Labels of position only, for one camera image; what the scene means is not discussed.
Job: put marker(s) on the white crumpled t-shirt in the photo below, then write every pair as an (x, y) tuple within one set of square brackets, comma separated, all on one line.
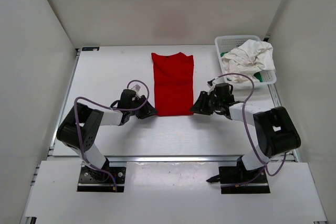
[(245, 61)]

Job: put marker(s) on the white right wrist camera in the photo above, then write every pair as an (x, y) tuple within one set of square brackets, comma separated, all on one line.
[(211, 83)]

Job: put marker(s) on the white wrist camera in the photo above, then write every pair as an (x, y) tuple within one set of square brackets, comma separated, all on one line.
[(211, 83), (136, 88)]

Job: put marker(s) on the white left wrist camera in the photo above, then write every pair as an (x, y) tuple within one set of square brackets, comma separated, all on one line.
[(136, 88)]

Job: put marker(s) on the red t-shirt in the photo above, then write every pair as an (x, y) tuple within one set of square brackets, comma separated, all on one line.
[(173, 84)]

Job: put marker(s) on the white plastic basket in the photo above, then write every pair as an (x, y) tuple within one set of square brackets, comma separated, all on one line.
[(227, 43)]

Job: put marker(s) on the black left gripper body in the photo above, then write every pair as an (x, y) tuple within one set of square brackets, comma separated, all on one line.
[(138, 102)]

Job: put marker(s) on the green t-shirt in basket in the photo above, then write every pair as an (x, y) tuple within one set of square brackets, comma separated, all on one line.
[(258, 76)]

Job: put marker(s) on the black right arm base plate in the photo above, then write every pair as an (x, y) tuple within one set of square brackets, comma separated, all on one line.
[(234, 180)]

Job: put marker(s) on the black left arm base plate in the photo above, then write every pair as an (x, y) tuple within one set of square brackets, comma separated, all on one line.
[(91, 180)]

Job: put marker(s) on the aluminium table edge rail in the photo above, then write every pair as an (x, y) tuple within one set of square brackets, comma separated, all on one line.
[(143, 159)]

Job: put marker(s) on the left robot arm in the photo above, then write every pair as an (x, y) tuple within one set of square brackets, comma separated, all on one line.
[(80, 127)]

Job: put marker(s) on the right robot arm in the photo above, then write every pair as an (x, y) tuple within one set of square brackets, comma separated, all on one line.
[(270, 132)]

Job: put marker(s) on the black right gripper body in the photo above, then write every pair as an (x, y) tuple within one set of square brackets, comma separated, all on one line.
[(216, 103)]

